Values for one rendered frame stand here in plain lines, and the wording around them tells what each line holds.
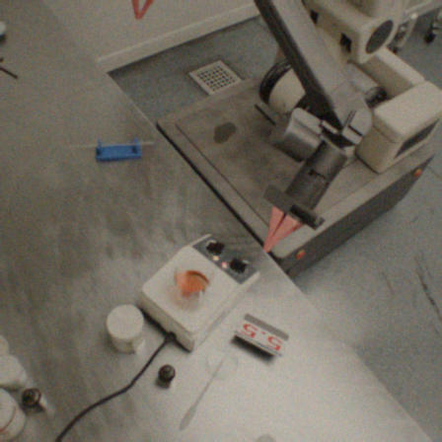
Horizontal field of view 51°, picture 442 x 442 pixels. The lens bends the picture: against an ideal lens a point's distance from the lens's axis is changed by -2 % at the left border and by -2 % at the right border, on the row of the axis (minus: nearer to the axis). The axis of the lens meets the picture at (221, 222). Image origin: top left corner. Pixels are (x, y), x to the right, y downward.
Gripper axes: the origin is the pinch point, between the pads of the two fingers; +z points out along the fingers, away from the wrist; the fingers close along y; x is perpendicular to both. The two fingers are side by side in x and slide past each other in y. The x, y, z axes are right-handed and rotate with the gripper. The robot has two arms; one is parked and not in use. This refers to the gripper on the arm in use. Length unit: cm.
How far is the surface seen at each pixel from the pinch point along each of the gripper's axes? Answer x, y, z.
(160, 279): -5.7, -11.0, 14.4
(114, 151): 11.8, -42.6, 4.4
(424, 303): 116, 41, 0
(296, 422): 0.7, 20.7, 21.4
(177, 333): -4.7, -3.5, 20.4
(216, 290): -2.6, -2.6, 10.8
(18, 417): -21.3, -12.6, 40.2
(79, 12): 84, -139, -22
